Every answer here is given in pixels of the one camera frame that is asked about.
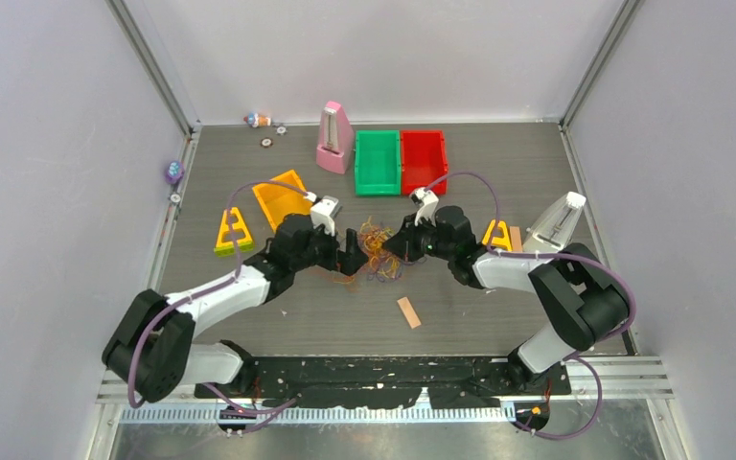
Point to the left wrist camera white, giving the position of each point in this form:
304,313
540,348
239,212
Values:
323,212

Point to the purple paw toy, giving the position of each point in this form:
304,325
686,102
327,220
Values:
174,172

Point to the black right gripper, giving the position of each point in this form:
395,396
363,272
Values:
404,241

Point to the small clown figurine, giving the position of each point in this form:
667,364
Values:
257,120

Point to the green plastic bin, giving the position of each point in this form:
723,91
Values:
378,163

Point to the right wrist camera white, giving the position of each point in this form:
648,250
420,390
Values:
426,201

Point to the orange plastic bin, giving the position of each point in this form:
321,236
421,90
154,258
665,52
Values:
277,202

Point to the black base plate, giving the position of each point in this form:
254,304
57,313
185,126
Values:
387,382

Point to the yellow triangle block right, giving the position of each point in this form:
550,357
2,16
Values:
497,235

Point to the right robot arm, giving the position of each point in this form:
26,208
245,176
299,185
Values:
583,302

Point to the pink metronome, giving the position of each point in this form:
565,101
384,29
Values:
336,139

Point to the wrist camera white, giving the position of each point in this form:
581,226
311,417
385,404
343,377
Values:
323,212
426,201

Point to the red plastic bin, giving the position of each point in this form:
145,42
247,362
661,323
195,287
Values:
424,158

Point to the yellow green triangle block left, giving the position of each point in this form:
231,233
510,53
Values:
233,234

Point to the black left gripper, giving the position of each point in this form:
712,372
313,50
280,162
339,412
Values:
349,261

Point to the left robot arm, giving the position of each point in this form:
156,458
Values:
153,348

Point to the small tan wooden block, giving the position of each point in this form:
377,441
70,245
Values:
515,239

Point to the white metronome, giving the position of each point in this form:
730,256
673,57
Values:
553,230

